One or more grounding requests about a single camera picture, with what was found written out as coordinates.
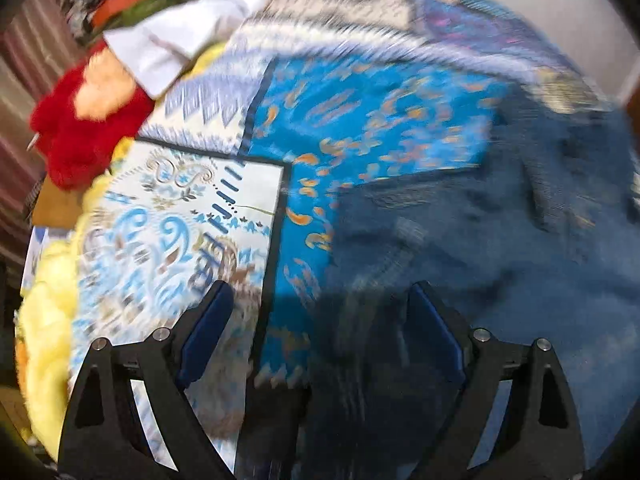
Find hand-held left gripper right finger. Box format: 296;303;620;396
407;281;586;480

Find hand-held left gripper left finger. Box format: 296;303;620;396
57;280;236;480

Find blue denim jeans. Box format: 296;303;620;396
235;77;638;480

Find yellow fluffy blanket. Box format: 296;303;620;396
14;42;228;453

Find blue patterned blanket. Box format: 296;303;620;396
67;0;616;480

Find red plush toy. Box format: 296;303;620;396
30;40;156;191

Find green cloth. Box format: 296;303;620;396
112;0;168;28

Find striped brown curtain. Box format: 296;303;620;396
0;0;96;261

